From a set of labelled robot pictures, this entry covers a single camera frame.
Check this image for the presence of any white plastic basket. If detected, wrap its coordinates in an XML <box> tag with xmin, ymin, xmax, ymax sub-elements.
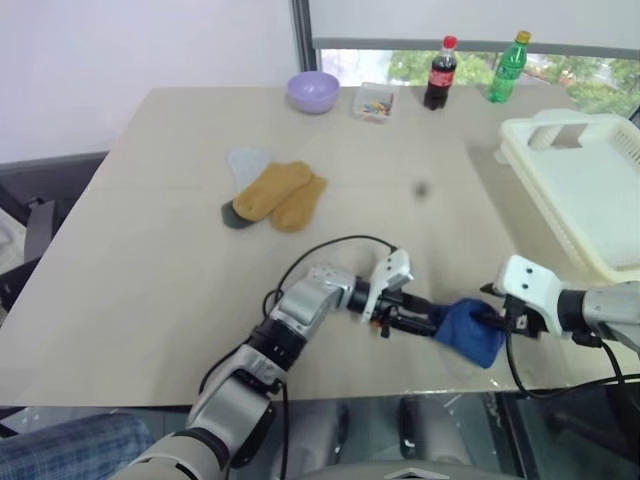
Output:
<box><xmin>494</xmin><ymin>108</ymin><xmax>640</xmax><ymax>286</ymax></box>

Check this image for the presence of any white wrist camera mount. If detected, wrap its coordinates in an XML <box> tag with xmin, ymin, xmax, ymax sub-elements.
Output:
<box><xmin>492</xmin><ymin>254</ymin><xmax>566</xmax><ymax>337</ymax></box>
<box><xmin>367</xmin><ymin>248</ymin><xmax>415</xmax><ymax>326</ymax></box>

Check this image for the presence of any cola bottle with red cap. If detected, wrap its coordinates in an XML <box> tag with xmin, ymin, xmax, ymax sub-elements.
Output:
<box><xmin>423</xmin><ymin>34</ymin><xmax>460</xmax><ymax>110</ymax></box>

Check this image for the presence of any dark window frame post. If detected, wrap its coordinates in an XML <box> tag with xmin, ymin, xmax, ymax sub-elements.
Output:
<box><xmin>289</xmin><ymin>0</ymin><xmax>324</xmax><ymax>74</ymax></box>

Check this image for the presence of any green bottle with yellow cap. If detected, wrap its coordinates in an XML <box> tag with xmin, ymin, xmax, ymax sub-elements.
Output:
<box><xmin>487</xmin><ymin>30</ymin><xmax>532</xmax><ymax>104</ymax></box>

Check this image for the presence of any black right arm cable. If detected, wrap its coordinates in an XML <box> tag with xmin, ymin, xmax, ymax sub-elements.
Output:
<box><xmin>504</xmin><ymin>319</ymin><xmax>640</xmax><ymax>399</ymax></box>

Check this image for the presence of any small clear container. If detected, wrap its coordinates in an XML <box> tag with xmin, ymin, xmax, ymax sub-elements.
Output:
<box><xmin>351</xmin><ymin>81</ymin><xmax>399</xmax><ymax>122</ymax></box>

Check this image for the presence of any blue jeans leg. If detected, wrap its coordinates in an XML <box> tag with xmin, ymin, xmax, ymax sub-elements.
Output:
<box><xmin>0</xmin><ymin>413</ymin><xmax>157</xmax><ymax>480</ymax></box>

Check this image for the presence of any grey robot torso rim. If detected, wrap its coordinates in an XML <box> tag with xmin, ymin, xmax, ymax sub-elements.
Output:
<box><xmin>299</xmin><ymin>464</ymin><xmax>531</xmax><ymax>480</ymax></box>

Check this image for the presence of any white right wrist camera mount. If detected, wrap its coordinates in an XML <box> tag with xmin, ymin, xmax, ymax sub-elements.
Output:
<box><xmin>492</xmin><ymin>254</ymin><xmax>566</xmax><ymax>337</ymax></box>

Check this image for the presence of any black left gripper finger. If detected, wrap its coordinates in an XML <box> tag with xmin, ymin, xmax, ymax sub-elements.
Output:
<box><xmin>394</xmin><ymin>315</ymin><xmax>442</xmax><ymax>336</ymax></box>
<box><xmin>406</xmin><ymin>294</ymin><xmax>447</xmax><ymax>318</ymax></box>

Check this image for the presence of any black chair with grey strap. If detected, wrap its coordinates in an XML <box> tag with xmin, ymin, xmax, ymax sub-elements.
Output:
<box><xmin>0</xmin><ymin>149</ymin><xmax>109</xmax><ymax>321</ymax></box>

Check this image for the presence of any pale blue sock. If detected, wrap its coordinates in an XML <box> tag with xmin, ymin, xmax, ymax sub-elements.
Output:
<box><xmin>227</xmin><ymin>146</ymin><xmax>274</xmax><ymax>192</ymax></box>

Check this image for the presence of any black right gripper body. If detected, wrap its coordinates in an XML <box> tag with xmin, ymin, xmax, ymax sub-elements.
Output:
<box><xmin>500</xmin><ymin>295</ymin><xmax>544</xmax><ymax>342</ymax></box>

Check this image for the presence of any mustard yellow sock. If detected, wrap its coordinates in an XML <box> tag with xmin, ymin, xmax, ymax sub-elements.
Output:
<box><xmin>233</xmin><ymin>160</ymin><xmax>314</xmax><ymax>222</ymax></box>
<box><xmin>269</xmin><ymin>174</ymin><xmax>329</xmax><ymax>233</ymax></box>

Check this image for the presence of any white bag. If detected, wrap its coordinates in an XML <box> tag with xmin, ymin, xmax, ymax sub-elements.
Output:
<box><xmin>0</xmin><ymin>207</ymin><xmax>29</xmax><ymax>276</ymax></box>

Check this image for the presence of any purple plastic bowl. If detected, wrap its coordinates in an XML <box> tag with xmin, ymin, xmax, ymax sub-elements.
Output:
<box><xmin>286</xmin><ymin>70</ymin><xmax>341</xmax><ymax>115</ymax></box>

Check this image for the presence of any grey roller blind bar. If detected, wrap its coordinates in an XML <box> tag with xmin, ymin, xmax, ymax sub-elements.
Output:
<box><xmin>312</xmin><ymin>37</ymin><xmax>640</xmax><ymax>55</ymax></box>

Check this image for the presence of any grey rounded robot leg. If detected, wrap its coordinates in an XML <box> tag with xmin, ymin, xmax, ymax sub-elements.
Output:
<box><xmin>399</xmin><ymin>397</ymin><xmax>472</xmax><ymax>472</ymax></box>
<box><xmin>287</xmin><ymin>399</ymin><xmax>352</xmax><ymax>476</ymax></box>

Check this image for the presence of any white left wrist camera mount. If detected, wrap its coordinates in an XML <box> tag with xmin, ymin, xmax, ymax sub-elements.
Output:
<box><xmin>367</xmin><ymin>248</ymin><xmax>415</xmax><ymax>326</ymax></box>

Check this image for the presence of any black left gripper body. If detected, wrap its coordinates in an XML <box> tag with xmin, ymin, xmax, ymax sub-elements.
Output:
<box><xmin>371</xmin><ymin>291</ymin><xmax>417</xmax><ymax>339</ymax></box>

